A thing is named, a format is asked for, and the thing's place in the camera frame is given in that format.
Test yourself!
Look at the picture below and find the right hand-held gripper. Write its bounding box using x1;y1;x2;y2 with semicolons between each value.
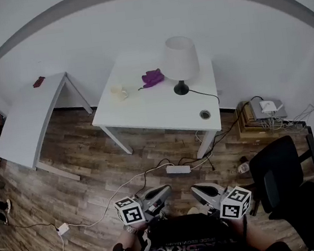
191;177;255;225

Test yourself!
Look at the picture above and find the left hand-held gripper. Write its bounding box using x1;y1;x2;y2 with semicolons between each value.
112;184;176;227

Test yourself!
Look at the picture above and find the cream mug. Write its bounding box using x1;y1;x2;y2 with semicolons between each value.
109;83;129;103

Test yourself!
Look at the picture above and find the purple cloth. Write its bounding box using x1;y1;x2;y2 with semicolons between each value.
135;67;166;91

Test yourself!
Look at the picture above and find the white table lamp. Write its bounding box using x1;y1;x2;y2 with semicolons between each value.
157;34;204;98

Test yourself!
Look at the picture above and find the person's left forearm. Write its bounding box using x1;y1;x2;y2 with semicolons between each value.
92;221;152;251

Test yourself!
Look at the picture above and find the person's right forearm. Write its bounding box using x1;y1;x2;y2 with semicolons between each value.
230;212;275;251

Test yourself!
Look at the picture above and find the white power strip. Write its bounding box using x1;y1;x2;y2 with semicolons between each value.
165;162;192;176

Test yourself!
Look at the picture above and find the silver wristwatch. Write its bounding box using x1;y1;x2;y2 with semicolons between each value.
123;223;139;236

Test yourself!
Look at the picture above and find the person's black shirt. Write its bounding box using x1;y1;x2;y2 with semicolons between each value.
131;201;297;251

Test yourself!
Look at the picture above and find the white router on box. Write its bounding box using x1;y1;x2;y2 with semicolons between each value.
235;96;289;143

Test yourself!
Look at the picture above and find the black mesh-back office chair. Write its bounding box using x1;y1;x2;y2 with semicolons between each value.
242;125;314;251

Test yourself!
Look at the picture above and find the white square table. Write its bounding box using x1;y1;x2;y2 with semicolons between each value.
85;47;226;172

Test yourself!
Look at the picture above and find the white power adapter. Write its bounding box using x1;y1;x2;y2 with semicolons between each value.
56;222;71;236

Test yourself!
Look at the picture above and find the grey flat device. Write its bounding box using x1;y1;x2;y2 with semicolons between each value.
249;96;288;122

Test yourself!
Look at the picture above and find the white curved table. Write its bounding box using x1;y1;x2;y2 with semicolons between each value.
0;69;101;191

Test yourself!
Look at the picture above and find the dark red cloth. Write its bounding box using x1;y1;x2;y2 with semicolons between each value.
31;76;47;89

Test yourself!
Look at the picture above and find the long white floor cable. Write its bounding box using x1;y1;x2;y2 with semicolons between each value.
62;168;173;230

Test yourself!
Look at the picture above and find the black floor cable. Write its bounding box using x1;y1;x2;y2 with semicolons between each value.
171;96;260;167

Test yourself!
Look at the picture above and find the thin white cable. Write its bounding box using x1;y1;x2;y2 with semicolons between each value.
36;232;65;251

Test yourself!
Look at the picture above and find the bundle of white network cables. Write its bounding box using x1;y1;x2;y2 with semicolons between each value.
257;102;314;138

